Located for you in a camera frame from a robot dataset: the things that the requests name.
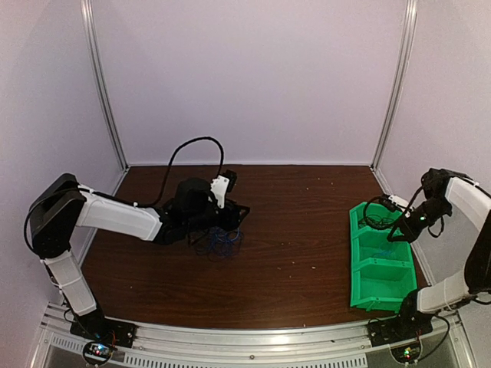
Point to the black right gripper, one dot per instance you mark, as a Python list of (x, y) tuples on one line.
[(411, 234)]

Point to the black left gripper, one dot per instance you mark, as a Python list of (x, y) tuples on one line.
[(231, 220)]

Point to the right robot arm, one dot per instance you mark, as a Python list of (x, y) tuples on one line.
[(453, 220)]

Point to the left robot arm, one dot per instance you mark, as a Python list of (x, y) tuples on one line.
[(66, 204)]

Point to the green three-compartment bin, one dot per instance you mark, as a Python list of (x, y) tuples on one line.
[(382, 272)]

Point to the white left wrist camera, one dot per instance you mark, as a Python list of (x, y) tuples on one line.
[(218, 188)]

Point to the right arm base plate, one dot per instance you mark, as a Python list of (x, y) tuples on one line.
[(402, 334)]

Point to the front aluminium rail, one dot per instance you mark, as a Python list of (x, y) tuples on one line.
[(157, 345)]

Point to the right aluminium corner post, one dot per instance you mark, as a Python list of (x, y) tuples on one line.
[(403, 60)]

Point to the aluminium corner post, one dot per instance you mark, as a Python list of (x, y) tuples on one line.
[(87, 13), (403, 60)]

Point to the left aluminium corner post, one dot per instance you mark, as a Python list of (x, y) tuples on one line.
[(87, 13)]

